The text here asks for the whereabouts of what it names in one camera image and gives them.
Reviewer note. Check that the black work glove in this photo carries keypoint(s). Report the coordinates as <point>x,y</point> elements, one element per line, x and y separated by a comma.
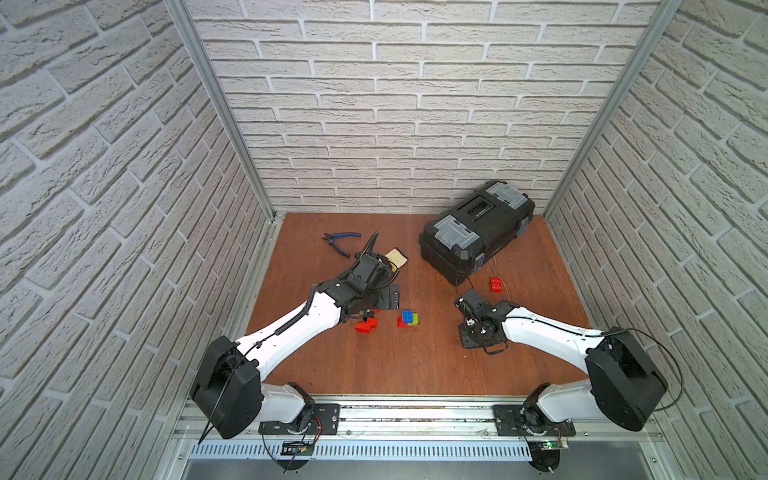
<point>393,258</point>

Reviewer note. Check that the black plastic toolbox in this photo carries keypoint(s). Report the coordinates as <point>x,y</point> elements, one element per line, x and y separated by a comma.
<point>460,240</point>

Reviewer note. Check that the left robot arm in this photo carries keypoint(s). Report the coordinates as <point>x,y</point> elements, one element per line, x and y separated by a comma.
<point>230,388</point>

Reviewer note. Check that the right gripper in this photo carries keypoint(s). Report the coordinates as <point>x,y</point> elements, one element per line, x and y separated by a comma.
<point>465,342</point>

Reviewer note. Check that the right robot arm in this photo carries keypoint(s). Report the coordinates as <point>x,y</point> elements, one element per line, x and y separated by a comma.
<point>623,384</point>

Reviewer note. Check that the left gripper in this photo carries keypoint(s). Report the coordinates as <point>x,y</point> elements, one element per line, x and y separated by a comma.
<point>369,260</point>

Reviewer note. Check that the small red lego brick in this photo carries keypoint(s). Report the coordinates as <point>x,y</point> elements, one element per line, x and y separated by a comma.
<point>366,326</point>

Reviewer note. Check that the blue handled pliers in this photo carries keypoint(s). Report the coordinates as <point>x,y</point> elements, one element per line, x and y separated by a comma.
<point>333,238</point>

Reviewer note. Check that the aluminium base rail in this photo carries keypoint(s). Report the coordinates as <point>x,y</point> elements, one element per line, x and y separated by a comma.
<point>405,428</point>

